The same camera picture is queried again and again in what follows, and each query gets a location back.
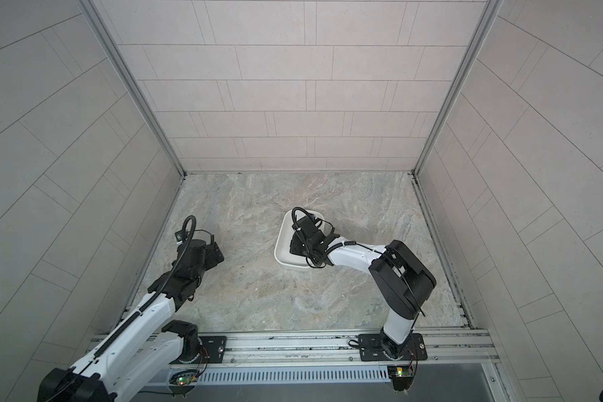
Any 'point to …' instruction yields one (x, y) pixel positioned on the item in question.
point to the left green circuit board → (184, 378)
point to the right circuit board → (400, 371)
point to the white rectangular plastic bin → (282, 243)
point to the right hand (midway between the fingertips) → (290, 247)
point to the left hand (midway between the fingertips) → (214, 246)
